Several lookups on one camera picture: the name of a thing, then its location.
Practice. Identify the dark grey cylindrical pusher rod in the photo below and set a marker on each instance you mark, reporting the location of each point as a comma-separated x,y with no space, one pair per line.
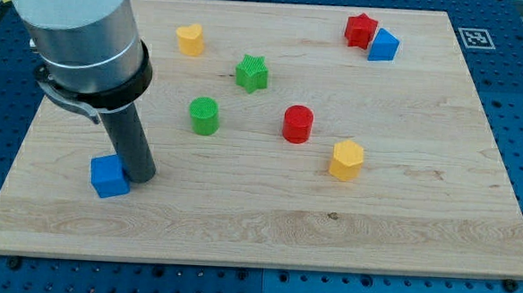
127,136

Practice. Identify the blue cube block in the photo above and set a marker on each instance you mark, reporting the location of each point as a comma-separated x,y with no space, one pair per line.
107,177

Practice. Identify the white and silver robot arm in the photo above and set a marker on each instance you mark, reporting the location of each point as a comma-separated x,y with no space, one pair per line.
95,64

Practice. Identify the light wooden board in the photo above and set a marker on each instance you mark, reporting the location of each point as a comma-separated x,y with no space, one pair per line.
432,198

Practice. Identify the green cylinder block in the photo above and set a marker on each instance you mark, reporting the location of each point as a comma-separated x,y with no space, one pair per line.
204,113

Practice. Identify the yellow heart block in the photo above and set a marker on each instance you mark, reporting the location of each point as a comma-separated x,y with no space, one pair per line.
190,39

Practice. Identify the green star block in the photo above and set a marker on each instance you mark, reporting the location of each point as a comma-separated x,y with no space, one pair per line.
252,73

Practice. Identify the red cylinder block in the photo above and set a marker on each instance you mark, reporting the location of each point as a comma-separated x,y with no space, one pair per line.
297,124

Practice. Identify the yellow hexagon block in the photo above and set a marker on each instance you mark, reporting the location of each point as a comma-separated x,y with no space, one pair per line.
347,160

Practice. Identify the red star block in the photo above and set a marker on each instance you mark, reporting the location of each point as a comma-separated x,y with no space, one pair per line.
360,30

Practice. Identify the blue triangular prism block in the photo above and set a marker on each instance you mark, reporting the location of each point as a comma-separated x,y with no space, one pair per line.
384,47

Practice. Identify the white fiducial marker tag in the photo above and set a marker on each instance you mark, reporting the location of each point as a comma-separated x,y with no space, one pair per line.
474,38

